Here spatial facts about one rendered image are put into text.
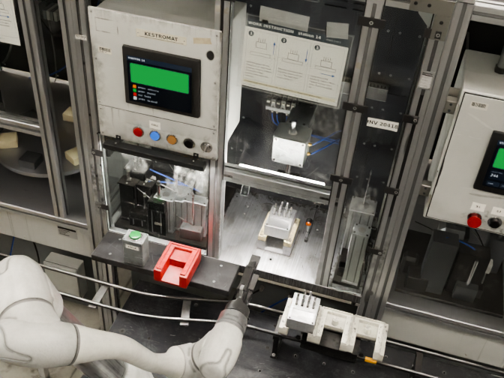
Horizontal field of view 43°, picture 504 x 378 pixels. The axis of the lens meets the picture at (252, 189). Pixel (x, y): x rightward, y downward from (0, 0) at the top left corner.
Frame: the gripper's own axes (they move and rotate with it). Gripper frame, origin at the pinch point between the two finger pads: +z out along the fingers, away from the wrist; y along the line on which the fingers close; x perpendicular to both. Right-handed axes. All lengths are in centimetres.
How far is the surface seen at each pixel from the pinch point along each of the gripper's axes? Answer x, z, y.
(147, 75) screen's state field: 43, 18, 53
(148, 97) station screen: 43, 18, 45
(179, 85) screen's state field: 32, 18, 52
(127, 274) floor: 88, 79, -112
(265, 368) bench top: -8.7, -3.4, -44.4
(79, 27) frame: 67, 22, 63
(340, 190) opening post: -21.4, 21.5, 23.8
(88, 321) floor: 93, 42, -112
